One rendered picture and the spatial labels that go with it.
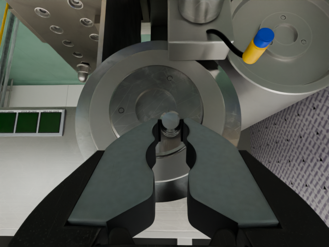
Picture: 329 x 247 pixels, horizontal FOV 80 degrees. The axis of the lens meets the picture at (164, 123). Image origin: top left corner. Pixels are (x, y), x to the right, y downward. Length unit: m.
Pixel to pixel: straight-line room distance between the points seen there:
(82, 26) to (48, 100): 3.11
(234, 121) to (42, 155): 0.50
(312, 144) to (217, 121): 0.15
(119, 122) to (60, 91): 3.33
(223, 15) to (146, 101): 0.09
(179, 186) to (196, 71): 0.10
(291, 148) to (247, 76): 0.16
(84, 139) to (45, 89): 3.44
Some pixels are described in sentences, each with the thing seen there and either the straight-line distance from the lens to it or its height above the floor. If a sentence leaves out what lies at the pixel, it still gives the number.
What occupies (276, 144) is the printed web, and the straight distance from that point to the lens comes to 0.36.
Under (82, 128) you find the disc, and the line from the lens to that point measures 0.19.
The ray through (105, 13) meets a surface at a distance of 0.25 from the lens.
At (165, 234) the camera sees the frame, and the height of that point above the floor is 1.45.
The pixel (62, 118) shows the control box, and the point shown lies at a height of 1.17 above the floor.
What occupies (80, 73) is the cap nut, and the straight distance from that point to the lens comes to 0.58.
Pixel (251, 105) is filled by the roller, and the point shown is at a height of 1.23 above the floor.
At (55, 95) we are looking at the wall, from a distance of 3.50.
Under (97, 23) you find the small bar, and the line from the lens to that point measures 0.41.
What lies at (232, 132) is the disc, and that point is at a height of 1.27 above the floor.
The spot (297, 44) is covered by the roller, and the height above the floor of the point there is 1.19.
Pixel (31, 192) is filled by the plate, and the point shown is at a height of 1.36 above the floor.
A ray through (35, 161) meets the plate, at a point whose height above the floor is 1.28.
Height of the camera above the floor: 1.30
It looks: 12 degrees down
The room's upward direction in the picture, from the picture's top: 180 degrees counter-clockwise
